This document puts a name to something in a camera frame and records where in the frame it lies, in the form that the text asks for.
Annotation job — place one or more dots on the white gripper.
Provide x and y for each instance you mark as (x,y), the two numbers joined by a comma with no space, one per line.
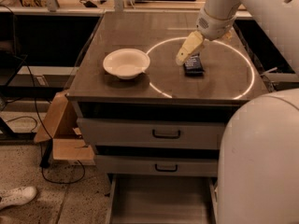
(214,26)

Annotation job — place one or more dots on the dark blue rxbar wrapper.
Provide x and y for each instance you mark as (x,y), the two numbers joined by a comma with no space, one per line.
(193,67)

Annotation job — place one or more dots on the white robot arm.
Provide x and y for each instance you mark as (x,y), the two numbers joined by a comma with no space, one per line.
(258,177)

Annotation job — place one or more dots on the grey drawer cabinet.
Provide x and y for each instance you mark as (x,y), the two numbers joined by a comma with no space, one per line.
(163,92)

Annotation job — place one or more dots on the grey top drawer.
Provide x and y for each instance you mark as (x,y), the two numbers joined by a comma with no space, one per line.
(158,134)

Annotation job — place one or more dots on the grey middle drawer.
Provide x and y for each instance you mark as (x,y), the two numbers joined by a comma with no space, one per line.
(127,165)

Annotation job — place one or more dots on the grey open bottom drawer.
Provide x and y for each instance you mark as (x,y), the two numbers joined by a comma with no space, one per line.
(153,199)

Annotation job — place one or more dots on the white ceramic bowl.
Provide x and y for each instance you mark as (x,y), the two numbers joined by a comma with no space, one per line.
(126,63)

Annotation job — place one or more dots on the brown cardboard box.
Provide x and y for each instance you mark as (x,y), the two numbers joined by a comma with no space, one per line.
(60,127)

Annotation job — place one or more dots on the white sneaker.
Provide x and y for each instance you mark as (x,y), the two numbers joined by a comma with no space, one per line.
(17,197)

